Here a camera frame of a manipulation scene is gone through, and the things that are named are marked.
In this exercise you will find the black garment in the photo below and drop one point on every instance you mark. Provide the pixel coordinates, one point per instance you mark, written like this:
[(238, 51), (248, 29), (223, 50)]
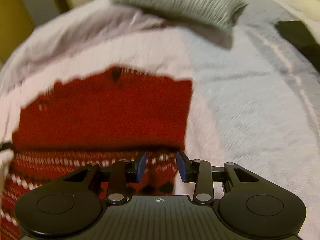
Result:
[(300, 37)]

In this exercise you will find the red patterned knit sweater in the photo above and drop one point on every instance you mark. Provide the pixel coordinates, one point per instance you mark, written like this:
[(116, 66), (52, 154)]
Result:
[(104, 118)]

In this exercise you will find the grey striped pillow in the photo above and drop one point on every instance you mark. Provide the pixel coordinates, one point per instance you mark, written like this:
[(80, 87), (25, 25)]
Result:
[(215, 13)]

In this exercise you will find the pink and grey quilt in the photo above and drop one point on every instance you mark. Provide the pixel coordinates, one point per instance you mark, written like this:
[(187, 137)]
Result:
[(255, 102)]

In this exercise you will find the lilac pillow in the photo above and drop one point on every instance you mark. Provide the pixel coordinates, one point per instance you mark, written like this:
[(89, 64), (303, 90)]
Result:
[(70, 32)]

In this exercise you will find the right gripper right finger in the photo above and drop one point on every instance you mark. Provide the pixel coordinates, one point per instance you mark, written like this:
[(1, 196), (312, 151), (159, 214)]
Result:
[(202, 173)]

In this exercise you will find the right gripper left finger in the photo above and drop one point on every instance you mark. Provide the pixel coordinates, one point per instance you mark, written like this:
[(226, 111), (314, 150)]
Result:
[(119, 174)]

